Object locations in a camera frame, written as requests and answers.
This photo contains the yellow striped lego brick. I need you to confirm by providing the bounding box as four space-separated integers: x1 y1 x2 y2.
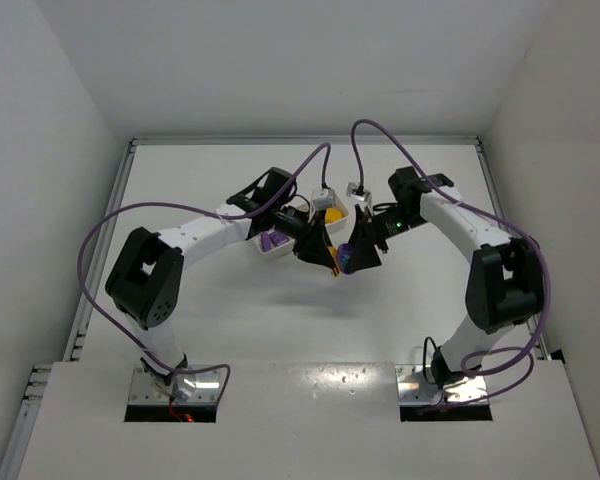
328 246 341 277

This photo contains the white three-compartment tray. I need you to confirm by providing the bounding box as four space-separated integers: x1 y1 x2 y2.
251 195 349 261

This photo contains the purple lego brick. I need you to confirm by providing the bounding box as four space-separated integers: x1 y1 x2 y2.
269 231 289 248

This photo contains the thin purple lego plate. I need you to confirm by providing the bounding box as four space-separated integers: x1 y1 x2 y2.
260 232 274 252

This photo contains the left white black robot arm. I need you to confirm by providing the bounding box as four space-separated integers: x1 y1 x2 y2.
105 167 337 392

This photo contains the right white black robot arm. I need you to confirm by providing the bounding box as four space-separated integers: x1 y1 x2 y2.
335 167 545 387

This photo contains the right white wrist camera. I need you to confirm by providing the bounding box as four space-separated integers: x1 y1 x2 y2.
346 182 372 204

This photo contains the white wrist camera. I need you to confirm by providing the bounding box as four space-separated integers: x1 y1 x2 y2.
346 182 372 204
311 188 336 212

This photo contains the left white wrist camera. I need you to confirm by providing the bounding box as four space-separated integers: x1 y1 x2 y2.
311 188 336 212

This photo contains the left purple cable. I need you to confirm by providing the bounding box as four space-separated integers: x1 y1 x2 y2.
77 142 332 396

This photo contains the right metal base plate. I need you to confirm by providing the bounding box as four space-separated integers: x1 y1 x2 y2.
395 364 487 408

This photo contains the metal base plate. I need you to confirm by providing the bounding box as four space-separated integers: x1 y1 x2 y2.
395 364 487 408
127 364 225 407

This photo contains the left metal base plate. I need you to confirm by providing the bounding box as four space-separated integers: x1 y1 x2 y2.
127 364 225 407

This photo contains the back aluminium frame rail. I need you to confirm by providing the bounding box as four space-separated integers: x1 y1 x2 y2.
131 135 480 146

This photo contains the left aluminium frame rail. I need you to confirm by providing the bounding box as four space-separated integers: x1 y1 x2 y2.
0 140 137 479

